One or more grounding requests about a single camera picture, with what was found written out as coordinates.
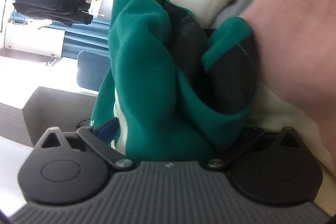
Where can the patchwork pastel bed quilt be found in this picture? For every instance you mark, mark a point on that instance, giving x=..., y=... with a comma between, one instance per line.
x=296, y=40

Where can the black hanging garment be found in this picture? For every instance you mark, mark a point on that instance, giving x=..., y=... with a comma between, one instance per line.
x=67, y=12

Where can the blue upholstered chair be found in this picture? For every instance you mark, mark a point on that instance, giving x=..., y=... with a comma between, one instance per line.
x=91, y=69

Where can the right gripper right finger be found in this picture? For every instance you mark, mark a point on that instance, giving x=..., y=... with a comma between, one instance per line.
x=226, y=157

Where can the blue window curtain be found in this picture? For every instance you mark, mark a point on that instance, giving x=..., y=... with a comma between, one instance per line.
x=54, y=39

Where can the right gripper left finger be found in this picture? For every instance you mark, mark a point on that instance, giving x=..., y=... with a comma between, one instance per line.
x=99, y=138

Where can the green sweatshirt with cream letters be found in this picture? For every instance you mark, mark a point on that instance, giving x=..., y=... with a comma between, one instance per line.
x=176, y=91

